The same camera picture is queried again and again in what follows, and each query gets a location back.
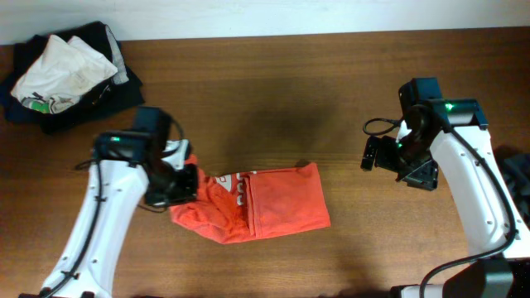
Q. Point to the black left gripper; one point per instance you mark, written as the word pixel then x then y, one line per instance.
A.
pixel 182 186

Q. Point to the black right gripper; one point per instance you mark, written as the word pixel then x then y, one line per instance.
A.
pixel 389 154

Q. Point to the orange t-shirt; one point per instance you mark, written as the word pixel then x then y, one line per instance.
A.
pixel 255 205

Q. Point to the dark blue-grey garment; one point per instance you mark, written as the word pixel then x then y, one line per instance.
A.
pixel 515 172

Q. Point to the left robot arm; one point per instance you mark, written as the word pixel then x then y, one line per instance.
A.
pixel 127 167

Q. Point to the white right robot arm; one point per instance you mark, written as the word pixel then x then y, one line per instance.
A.
pixel 451 137

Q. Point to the black folded clothes pile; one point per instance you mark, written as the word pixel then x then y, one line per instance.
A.
pixel 112 96

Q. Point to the white folded t-shirt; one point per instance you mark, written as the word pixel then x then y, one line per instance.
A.
pixel 66 71

